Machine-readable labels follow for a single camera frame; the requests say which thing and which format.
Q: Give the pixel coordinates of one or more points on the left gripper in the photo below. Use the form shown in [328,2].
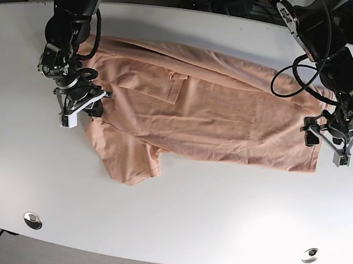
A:
[335,129]

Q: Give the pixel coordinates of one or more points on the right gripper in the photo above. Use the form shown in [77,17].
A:
[74,84]

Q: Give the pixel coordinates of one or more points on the chrome table grommet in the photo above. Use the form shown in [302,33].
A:
[32,220]
[310,255]

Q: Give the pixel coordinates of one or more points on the beige T-shirt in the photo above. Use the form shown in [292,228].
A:
[196,103]

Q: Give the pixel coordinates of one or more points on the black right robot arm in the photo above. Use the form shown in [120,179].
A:
[72,36]

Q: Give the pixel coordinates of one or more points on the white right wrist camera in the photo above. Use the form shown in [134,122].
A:
[68,121]

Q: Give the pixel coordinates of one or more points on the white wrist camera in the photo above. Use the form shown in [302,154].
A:
[341,158]
[68,121]

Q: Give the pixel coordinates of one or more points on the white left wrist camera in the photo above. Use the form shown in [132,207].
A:
[341,158]

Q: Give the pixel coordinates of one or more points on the left chrome table grommet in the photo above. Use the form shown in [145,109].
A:
[32,220]

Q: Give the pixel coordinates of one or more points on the right chrome table grommet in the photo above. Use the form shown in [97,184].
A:
[310,255]

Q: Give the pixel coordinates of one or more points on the black power adapter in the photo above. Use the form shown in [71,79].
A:
[240,8]

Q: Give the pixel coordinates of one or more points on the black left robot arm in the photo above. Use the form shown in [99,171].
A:
[311,24]

